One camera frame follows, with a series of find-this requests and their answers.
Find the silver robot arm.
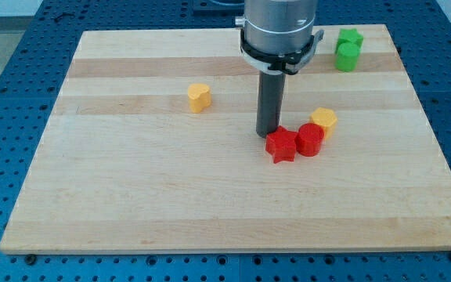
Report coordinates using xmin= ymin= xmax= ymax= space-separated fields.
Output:
xmin=244 ymin=0 xmax=317 ymax=55

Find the yellow heart block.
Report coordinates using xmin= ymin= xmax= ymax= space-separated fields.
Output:
xmin=187 ymin=83 xmax=211 ymax=114

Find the red star block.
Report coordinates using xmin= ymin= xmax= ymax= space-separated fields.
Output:
xmin=265 ymin=126 xmax=298 ymax=164

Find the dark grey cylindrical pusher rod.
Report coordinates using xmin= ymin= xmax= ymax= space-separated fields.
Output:
xmin=256 ymin=72 xmax=285 ymax=138

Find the light wooden board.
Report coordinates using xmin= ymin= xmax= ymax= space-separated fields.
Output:
xmin=0 ymin=24 xmax=451 ymax=255

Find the red cylinder block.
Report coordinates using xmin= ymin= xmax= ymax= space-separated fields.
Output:
xmin=295 ymin=123 xmax=324 ymax=157

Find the yellow hexagon block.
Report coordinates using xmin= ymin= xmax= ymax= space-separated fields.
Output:
xmin=309 ymin=107 xmax=338 ymax=140

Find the green cylinder block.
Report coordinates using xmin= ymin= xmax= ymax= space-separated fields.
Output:
xmin=334 ymin=42 xmax=361 ymax=72

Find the green star block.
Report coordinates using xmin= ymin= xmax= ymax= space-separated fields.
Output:
xmin=334 ymin=28 xmax=364 ymax=53

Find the black bracket on arm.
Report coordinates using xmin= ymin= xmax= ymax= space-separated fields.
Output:
xmin=240 ymin=29 xmax=324 ymax=75

